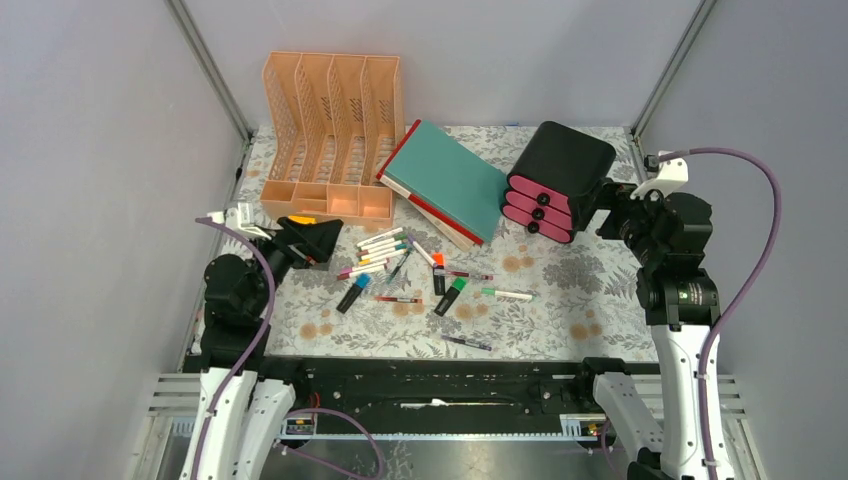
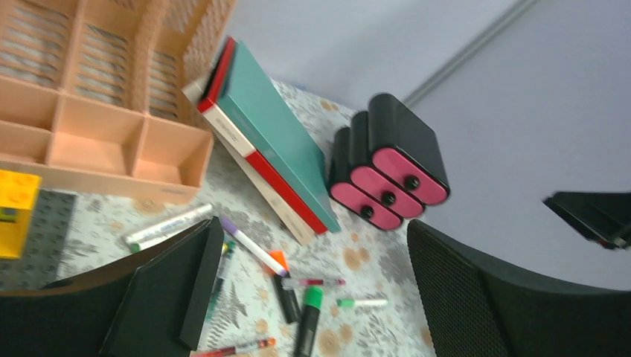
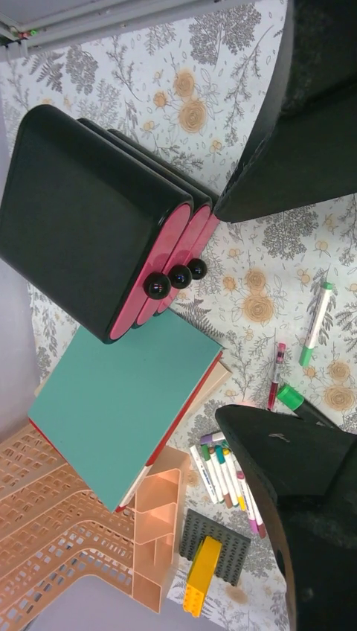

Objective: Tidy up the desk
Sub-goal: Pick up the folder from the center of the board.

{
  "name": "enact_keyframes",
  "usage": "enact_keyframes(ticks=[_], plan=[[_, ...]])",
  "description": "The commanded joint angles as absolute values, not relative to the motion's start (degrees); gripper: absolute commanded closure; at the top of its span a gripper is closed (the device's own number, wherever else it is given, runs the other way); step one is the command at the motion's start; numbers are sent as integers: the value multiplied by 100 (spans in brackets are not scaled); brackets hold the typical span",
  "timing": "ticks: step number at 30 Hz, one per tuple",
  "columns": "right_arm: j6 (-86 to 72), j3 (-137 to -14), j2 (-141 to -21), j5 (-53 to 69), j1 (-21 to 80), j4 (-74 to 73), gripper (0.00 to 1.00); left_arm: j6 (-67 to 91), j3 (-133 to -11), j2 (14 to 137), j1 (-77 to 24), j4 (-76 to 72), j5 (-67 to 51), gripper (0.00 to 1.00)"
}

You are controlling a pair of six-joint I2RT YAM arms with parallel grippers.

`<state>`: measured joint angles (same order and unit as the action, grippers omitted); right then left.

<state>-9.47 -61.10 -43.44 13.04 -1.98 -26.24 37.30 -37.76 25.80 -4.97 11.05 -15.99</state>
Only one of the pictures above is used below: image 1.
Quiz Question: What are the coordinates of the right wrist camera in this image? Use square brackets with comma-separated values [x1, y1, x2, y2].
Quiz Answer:
[630, 151, 689, 200]

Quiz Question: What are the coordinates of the teal folder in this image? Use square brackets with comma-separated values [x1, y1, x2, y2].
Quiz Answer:
[376, 119, 507, 245]

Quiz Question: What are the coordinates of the blue cap black highlighter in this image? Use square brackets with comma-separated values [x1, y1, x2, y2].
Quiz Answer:
[336, 273, 371, 314]

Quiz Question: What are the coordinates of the yellow block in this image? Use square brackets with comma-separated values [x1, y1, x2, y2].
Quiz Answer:
[288, 215, 317, 225]

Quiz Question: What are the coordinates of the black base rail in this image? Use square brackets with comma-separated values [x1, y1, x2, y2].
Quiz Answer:
[182, 355, 664, 437]

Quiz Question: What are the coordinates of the white purple marker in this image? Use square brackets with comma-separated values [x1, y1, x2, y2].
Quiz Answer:
[407, 234, 437, 268]

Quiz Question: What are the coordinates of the white marker black cap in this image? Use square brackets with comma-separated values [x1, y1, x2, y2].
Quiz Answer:
[356, 227, 403, 249]

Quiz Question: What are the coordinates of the dark red pen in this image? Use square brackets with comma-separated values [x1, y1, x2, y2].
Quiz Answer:
[433, 269, 494, 280]

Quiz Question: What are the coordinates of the beige kraft notebook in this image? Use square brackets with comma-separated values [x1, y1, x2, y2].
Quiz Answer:
[379, 176, 475, 252]

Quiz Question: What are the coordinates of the red binder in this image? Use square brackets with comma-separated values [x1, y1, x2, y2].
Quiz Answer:
[376, 119, 485, 246]

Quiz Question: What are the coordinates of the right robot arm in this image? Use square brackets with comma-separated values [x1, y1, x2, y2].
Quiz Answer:
[573, 184, 735, 479]

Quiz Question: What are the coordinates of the black pink drawer box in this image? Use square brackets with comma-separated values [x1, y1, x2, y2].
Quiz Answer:
[501, 121, 617, 244]

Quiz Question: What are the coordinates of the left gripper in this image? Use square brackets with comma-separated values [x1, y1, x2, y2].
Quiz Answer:
[245, 215, 343, 314]

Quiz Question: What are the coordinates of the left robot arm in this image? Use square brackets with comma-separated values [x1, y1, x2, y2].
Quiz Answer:
[181, 212, 343, 479]

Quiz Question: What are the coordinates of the purple cable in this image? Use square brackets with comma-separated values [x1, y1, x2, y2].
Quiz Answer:
[193, 216, 387, 480]
[599, 146, 784, 480]

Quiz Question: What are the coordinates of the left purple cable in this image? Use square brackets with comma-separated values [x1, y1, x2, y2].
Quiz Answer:
[193, 216, 387, 480]

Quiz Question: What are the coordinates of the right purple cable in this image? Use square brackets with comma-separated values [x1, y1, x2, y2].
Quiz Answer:
[599, 146, 784, 480]

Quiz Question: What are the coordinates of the orange plastic file organizer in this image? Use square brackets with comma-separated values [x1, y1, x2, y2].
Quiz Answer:
[260, 51, 406, 228]

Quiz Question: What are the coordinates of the white marker pink cap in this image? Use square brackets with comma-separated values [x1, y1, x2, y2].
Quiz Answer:
[336, 260, 387, 280]

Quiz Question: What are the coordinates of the purple pen near front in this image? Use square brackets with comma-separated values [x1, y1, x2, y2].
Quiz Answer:
[439, 335, 494, 352]

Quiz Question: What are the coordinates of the green cap black highlighter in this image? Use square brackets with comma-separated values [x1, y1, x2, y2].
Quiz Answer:
[433, 277, 467, 316]

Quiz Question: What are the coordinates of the orange cap black highlighter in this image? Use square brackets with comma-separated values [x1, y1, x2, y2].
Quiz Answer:
[432, 252, 446, 296]

